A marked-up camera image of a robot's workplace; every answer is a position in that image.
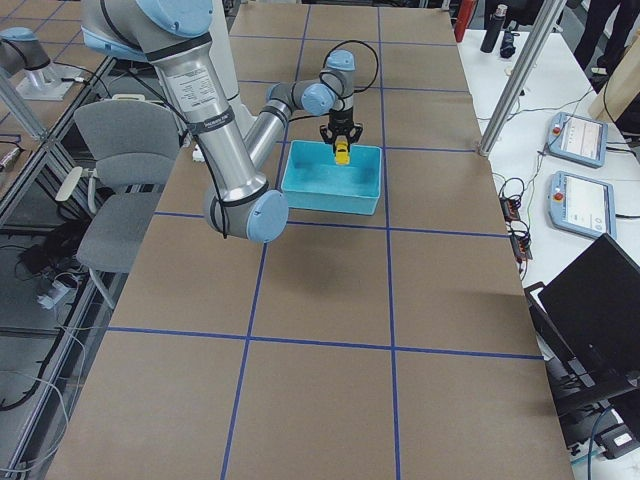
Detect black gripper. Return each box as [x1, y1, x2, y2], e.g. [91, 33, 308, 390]
[319, 110, 363, 146]

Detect yellow beetle toy car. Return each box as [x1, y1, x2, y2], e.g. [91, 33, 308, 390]
[334, 141, 350, 166]

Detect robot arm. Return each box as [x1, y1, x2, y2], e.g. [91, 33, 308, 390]
[81, 1, 355, 243]
[1, 27, 51, 78]

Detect turquoise plastic bin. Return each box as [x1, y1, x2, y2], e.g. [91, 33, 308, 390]
[281, 140, 382, 215]

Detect red cylinder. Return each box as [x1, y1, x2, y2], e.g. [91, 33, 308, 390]
[454, 0, 477, 43]

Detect black bottle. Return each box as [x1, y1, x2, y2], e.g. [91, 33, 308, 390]
[480, 4, 508, 53]

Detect orange usb hub box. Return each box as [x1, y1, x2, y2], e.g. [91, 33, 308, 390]
[499, 197, 521, 222]

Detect grey office chair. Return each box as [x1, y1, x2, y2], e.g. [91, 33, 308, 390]
[56, 99, 181, 309]

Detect far teach pendant tablet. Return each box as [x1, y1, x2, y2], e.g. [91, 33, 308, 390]
[546, 112, 608, 168]

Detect teach pendant tablet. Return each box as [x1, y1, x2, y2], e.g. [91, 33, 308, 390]
[546, 112, 608, 168]
[548, 171, 617, 239]

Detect near teach pendant tablet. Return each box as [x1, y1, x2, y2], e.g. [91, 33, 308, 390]
[548, 171, 617, 239]

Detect black laptop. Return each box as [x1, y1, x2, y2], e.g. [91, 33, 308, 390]
[523, 232, 640, 401]

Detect white camera mast column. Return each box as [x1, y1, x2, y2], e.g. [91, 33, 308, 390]
[209, 0, 256, 137]

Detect grey aluminium frame post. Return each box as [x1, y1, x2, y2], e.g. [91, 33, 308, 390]
[477, 0, 566, 157]

